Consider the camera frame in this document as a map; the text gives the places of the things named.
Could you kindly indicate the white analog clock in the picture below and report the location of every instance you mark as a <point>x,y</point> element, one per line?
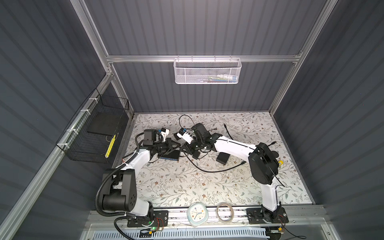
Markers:
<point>197,214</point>

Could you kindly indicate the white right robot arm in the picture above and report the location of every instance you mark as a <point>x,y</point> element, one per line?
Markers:
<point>262,161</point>

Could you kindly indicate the black foam pad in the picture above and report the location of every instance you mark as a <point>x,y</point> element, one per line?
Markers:
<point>104,124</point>

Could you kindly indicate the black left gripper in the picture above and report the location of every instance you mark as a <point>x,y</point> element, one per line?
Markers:
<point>169,142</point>

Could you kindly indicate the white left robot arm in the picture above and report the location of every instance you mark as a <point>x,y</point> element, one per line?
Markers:
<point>118,195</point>

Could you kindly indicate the black wire wall basket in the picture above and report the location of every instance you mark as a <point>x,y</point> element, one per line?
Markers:
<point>79,145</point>

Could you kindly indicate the white wire mesh basket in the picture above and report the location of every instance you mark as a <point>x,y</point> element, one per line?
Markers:
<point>207,71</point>

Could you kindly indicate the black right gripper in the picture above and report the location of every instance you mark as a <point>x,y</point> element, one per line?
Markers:
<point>189,148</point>

